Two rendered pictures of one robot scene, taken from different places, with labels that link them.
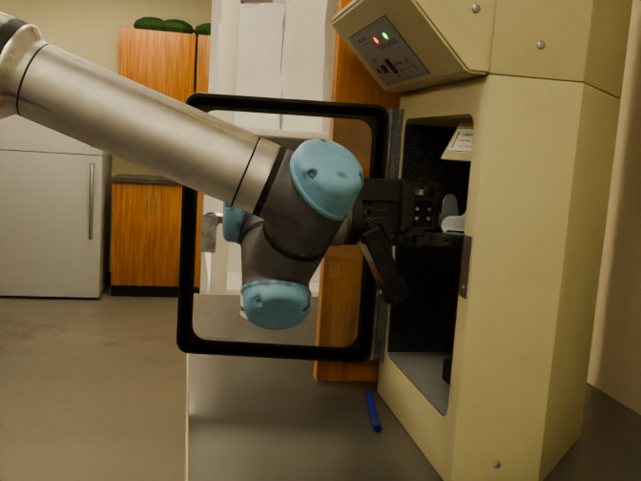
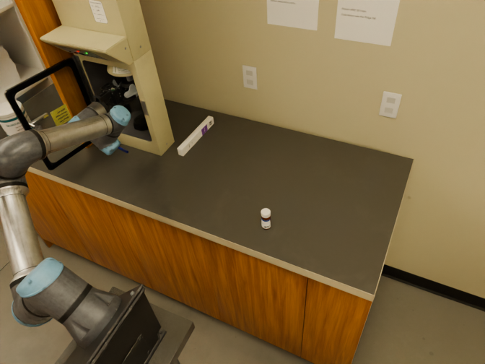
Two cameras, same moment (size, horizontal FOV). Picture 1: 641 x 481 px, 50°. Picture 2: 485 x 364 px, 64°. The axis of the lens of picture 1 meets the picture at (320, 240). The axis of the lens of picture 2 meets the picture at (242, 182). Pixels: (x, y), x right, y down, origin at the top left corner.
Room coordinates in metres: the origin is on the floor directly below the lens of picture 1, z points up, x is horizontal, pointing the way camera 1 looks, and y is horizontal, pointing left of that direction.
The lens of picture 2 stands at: (-0.43, 0.62, 2.11)
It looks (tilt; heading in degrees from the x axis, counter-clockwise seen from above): 45 degrees down; 312
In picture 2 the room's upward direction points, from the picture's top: 6 degrees counter-clockwise
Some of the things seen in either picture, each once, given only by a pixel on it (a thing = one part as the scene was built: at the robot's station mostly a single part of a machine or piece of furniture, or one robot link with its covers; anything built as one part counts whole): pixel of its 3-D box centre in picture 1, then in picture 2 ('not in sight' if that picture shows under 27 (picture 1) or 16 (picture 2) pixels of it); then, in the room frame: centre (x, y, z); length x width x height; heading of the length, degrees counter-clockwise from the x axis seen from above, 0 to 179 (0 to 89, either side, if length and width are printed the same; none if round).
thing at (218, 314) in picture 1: (280, 231); (60, 115); (1.05, 0.06, 1.19); 0.30 x 0.01 x 0.40; 92
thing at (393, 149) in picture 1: (386, 238); (91, 97); (1.05, -0.10, 1.19); 0.03 x 0.02 x 0.39; 11
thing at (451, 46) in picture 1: (397, 41); (86, 50); (0.90, -0.08, 1.46); 0.32 x 0.12 x 0.10; 11
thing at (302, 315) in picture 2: not in sight; (189, 215); (0.75, -0.23, 0.45); 2.05 x 0.67 x 0.90; 11
